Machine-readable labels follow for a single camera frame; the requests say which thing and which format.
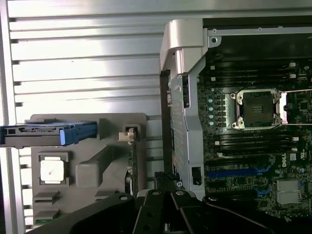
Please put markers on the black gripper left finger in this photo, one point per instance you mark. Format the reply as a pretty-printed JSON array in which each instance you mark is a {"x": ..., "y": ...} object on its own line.
[{"x": 151, "y": 214}]

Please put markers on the long black expansion slot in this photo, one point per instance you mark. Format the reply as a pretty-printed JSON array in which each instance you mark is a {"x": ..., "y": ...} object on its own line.
[{"x": 231, "y": 161}]

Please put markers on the RAM slot black clips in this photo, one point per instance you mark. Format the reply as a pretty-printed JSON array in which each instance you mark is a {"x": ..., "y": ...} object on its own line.
[
  {"x": 251, "y": 72},
  {"x": 251, "y": 84},
  {"x": 256, "y": 137},
  {"x": 256, "y": 147}
]

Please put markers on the silver CPU chip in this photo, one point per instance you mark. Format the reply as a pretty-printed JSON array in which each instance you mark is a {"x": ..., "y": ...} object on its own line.
[{"x": 52, "y": 170}]

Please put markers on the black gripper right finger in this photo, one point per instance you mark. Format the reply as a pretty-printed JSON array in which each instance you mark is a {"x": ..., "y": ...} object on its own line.
[{"x": 190, "y": 217}]

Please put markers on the thin metal locking lever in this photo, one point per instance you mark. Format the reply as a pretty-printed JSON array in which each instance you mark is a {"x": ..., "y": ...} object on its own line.
[
  {"x": 297, "y": 124},
  {"x": 297, "y": 91}
]

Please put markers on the green motherboard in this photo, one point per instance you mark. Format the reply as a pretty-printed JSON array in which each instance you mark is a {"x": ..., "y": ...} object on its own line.
[{"x": 302, "y": 114}]

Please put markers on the green RAM stick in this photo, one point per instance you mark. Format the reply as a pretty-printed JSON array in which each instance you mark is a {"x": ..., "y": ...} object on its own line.
[{"x": 46, "y": 221}]

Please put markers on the silver chipset heatsink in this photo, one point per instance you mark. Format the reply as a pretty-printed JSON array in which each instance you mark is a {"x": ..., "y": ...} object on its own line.
[{"x": 288, "y": 186}]

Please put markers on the black and silver PC case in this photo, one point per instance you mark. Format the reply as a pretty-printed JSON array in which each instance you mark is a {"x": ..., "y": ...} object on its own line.
[{"x": 181, "y": 44}]

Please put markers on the grey plastic parts rack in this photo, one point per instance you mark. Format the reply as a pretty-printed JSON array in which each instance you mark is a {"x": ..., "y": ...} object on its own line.
[{"x": 85, "y": 175}]

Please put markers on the CPU socket with metal frame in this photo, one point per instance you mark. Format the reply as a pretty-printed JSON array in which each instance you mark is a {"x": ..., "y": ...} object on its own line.
[{"x": 256, "y": 107}]

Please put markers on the black expansion slot blue latch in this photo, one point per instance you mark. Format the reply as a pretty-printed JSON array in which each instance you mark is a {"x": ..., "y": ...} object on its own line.
[{"x": 260, "y": 191}]

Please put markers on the silver CPU socket cover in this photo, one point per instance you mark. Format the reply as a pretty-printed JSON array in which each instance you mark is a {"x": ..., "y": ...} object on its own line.
[{"x": 284, "y": 107}]

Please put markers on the hard disk in blue caddy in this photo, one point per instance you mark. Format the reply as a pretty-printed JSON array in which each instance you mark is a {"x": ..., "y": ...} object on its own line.
[{"x": 31, "y": 140}]

